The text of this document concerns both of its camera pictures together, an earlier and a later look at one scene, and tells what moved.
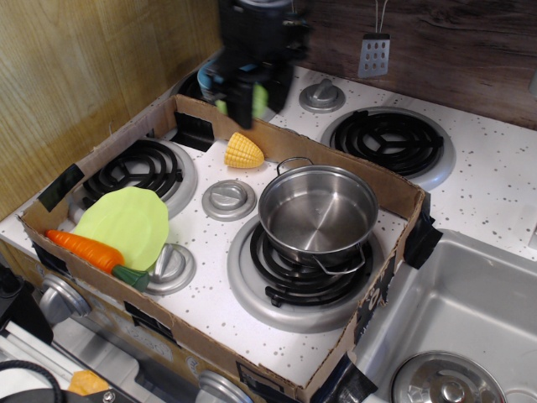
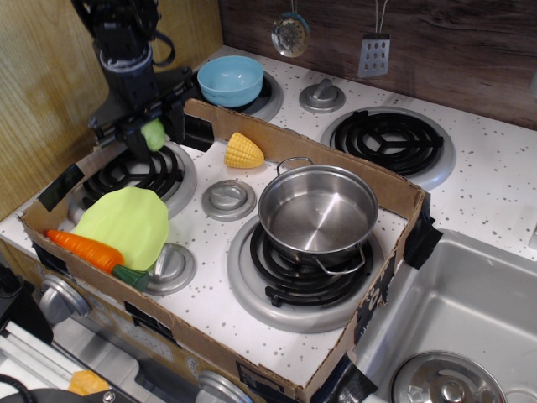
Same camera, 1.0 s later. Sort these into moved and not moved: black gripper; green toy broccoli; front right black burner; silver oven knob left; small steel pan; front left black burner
Moved: black gripper; green toy broccoli
Not moved: silver oven knob left; small steel pan; front left black burner; front right black burner
